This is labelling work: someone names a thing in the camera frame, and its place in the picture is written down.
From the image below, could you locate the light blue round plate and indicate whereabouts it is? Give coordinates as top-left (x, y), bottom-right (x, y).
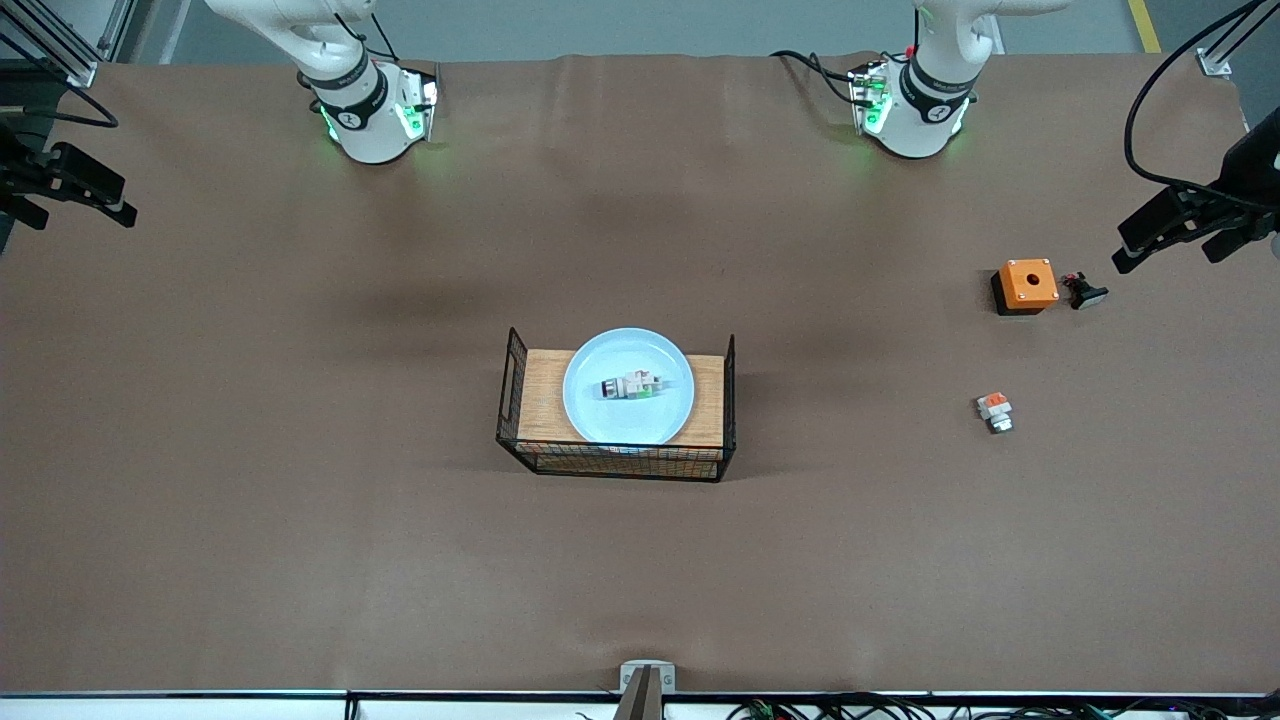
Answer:
top-left (562, 328), bottom-right (696, 446)

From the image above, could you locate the black push button white head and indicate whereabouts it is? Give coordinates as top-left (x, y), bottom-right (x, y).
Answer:
top-left (1060, 271), bottom-right (1110, 311)

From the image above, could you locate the orange button box with hole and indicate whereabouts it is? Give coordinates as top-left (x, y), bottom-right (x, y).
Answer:
top-left (991, 259), bottom-right (1060, 317)

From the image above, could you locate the metal connector panel green light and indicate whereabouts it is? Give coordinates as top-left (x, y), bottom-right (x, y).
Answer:
top-left (395, 65), bottom-right (441, 141)
top-left (850, 60), bottom-right (891, 136)

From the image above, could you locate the brown table cover sheet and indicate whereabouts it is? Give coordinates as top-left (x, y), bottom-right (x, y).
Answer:
top-left (0, 52), bottom-right (1280, 698)

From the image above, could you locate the wooden board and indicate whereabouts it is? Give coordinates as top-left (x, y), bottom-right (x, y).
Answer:
top-left (517, 349), bottom-right (725, 448)

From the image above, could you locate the aluminium frame profile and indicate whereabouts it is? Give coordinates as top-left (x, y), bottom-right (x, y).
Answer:
top-left (0, 0), bottom-right (136, 89)
top-left (1197, 0), bottom-right (1280, 79)

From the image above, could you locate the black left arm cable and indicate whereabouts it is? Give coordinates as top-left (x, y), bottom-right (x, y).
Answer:
top-left (1124, 0), bottom-right (1263, 193)

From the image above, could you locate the black base cable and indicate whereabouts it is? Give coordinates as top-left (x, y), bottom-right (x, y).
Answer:
top-left (770, 50), bottom-right (861, 106)

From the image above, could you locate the white table edge rail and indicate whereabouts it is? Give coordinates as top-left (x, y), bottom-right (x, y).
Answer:
top-left (0, 690), bottom-right (1280, 720)

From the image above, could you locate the black cable bundle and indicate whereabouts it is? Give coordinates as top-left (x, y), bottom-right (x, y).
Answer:
top-left (725, 693), bottom-right (1241, 720)

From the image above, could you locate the black wire basket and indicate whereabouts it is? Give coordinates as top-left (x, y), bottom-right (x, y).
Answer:
top-left (496, 327), bottom-right (738, 483)

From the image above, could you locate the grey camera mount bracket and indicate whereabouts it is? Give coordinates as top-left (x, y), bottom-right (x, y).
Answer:
top-left (612, 661), bottom-right (676, 720)

